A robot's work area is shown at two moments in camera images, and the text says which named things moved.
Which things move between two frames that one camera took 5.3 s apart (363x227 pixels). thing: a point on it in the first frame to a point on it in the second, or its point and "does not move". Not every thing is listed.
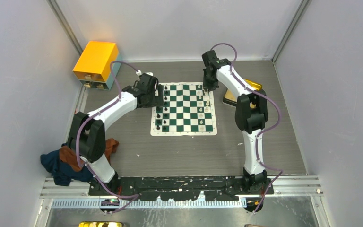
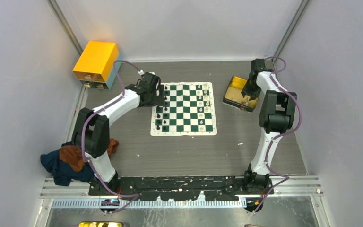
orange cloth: (66, 156) does not move
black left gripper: (157, 101) does not move
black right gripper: (207, 86) to (246, 91)
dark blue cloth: (63, 173) does not move
